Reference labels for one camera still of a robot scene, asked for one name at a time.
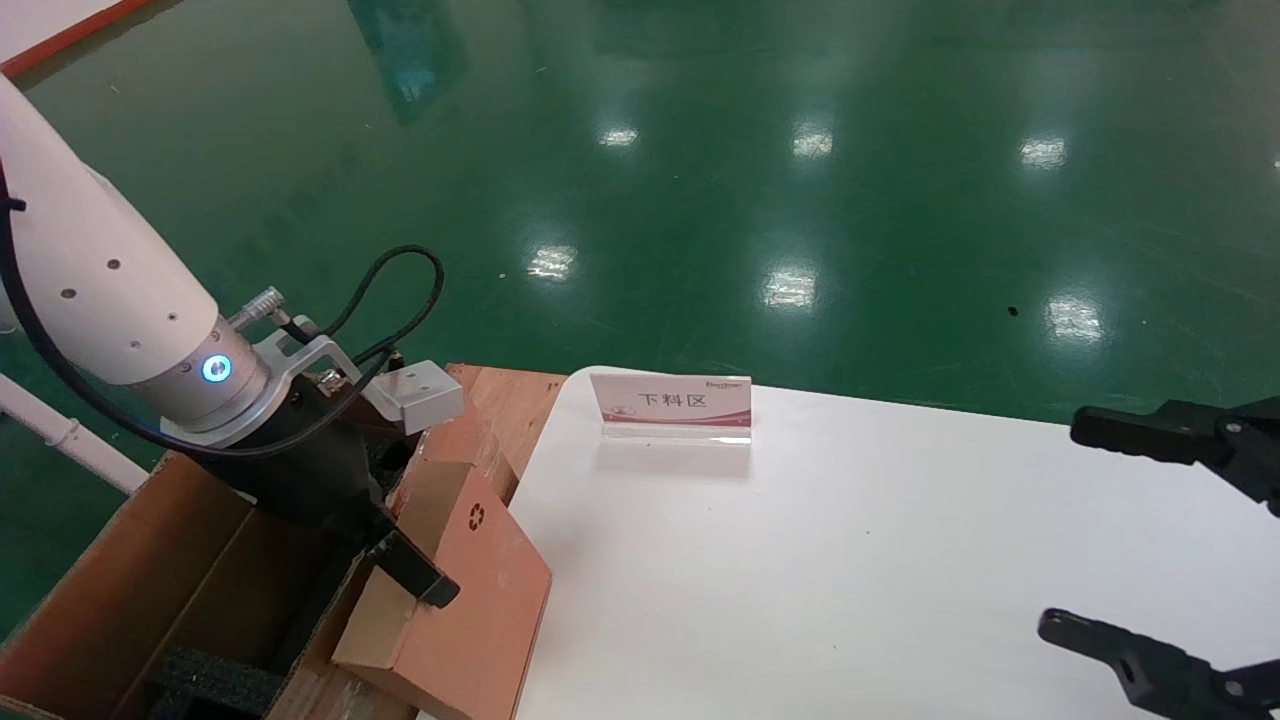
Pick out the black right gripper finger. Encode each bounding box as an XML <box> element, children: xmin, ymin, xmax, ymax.
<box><xmin>1037</xmin><ymin>608</ymin><xmax>1280</xmax><ymax>720</ymax></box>
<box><xmin>1070</xmin><ymin>398</ymin><xmax>1280</xmax><ymax>516</ymax></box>

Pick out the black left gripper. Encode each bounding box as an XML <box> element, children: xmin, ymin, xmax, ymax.
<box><xmin>195</xmin><ymin>385</ymin><xmax>461</xmax><ymax>609</ymax></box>

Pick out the large cardboard box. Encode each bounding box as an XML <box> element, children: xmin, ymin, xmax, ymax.
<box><xmin>0</xmin><ymin>400</ymin><xmax>521</xmax><ymax>720</ymax></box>

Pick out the black foam insert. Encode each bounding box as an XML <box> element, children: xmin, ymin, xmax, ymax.
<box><xmin>150</xmin><ymin>648</ymin><xmax>286</xmax><ymax>716</ymax></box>

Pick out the acrylic sign with red print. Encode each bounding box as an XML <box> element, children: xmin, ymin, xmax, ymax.
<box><xmin>590</xmin><ymin>372</ymin><xmax>753</xmax><ymax>446</ymax></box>

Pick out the white pipe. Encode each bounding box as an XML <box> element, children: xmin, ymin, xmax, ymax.
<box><xmin>0</xmin><ymin>375</ymin><xmax>151</xmax><ymax>496</ymax></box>

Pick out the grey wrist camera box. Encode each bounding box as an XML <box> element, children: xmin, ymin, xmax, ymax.
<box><xmin>365</xmin><ymin>360</ymin><xmax>466</xmax><ymax>436</ymax></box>

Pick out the silver camera bracket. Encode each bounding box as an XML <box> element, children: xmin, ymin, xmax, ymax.
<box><xmin>230</xmin><ymin>285</ymin><xmax>371</xmax><ymax>401</ymax></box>

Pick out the black cable with yellow tag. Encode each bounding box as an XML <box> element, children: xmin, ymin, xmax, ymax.
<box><xmin>0</xmin><ymin>165</ymin><xmax>393</xmax><ymax>459</ymax></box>

